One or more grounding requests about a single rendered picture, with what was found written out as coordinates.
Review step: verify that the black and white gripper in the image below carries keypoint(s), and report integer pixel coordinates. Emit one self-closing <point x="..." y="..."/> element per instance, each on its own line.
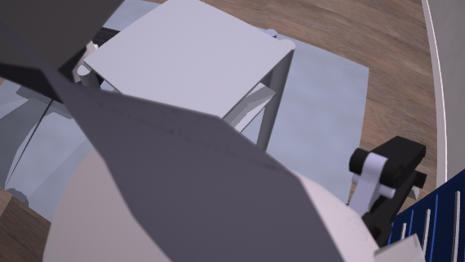
<point x="377" y="176"/>

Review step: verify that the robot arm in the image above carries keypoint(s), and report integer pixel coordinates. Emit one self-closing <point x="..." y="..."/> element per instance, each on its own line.
<point x="186" y="184"/>

